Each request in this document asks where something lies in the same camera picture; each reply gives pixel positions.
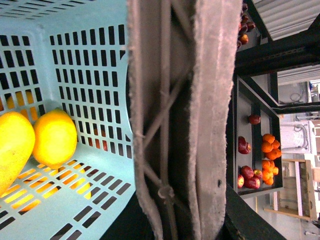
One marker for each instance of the brown plastic basket handle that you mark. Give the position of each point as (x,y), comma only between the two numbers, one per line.
(181,64)

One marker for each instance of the yellow lemon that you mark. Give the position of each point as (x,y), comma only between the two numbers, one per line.
(55,138)

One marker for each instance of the wooden crate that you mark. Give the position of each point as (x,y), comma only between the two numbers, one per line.
(297,198)

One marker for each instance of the orange tangerine pile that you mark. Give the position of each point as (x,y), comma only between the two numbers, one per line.
(269,171)
(270,147)

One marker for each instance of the light blue plastic basket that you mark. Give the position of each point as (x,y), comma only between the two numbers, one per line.
(71,55)

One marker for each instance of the yellow mango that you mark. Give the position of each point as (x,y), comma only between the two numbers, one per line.
(17,140)

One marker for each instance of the red apple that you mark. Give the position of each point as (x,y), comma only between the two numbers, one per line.
(247,172)
(243,146)
(254,119)
(240,181)
(252,183)

